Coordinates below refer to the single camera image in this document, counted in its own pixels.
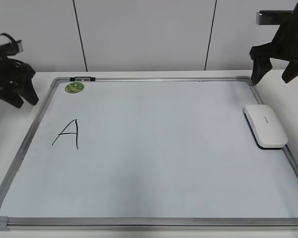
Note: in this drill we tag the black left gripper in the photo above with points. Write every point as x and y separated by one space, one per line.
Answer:
16 81

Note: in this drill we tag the white board with grey frame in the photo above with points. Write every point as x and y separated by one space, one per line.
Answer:
148 153

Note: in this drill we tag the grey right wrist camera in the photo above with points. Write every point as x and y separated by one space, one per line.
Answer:
272 17

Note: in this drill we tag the white board eraser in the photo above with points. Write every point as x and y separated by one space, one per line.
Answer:
266 127

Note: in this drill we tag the round green magnet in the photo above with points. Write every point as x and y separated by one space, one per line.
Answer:
74 87

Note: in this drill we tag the black grey board clip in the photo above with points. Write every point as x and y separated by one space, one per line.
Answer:
82 78

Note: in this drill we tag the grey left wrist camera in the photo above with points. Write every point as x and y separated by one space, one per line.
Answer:
12 48

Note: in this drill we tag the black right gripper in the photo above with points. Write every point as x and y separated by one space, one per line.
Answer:
284 46

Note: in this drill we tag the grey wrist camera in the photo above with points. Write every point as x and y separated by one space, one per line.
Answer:
272 17
12 48

